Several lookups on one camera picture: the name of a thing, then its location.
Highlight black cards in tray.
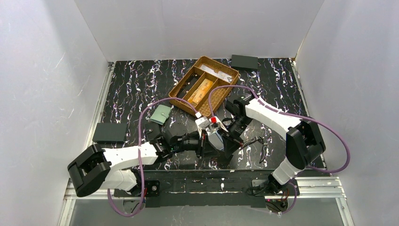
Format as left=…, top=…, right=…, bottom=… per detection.
left=177, top=73, right=200, bottom=99

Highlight light blue card holder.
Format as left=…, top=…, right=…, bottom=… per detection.
left=206, top=129, right=224, bottom=151

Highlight silver cards in tray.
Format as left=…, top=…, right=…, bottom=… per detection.
left=199, top=64, right=233, bottom=83

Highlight black box at back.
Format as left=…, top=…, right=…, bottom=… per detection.
left=231, top=55, right=258, bottom=70

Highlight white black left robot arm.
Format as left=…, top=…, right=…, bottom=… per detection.
left=67, top=123, right=224, bottom=197

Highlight purple cable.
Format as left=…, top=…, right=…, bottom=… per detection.
left=107, top=97, right=200, bottom=218
left=208, top=85, right=351, bottom=216

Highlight aluminium base frame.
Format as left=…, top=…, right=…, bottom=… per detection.
left=58, top=170, right=354, bottom=226

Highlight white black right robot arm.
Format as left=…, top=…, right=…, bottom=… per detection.
left=223, top=94, right=326, bottom=191

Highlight orange cards in tray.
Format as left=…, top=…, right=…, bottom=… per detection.
left=188, top=79, right=214, bottom=104

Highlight black card holder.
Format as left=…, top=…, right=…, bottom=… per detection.
left=144, top=121, right=162, bottom=144

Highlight green card holder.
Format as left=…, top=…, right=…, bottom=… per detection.
left=149, top=105, right=172, bottom=125

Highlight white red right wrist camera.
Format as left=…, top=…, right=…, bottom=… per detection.
left=209, top=116, right=226, bottom=131

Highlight woven brown divided tray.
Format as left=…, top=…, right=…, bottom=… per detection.
left=168, top=56, right=239, bottom=117

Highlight black box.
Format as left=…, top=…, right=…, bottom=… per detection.
left=92, top=123, right=128, bottom=144
left=231, top=55, right=258, bottom=70

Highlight black box at left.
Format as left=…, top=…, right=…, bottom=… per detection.
left=92, top=123, right=128, bottom=144

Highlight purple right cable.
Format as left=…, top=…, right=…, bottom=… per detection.
left=208, top=85, right=351, bottom=216

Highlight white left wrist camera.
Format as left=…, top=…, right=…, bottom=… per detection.
left=195, top=112, right=210, bottom=132

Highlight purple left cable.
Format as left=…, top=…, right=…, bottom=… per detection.
left=107, top=97, right=200, bottom=218

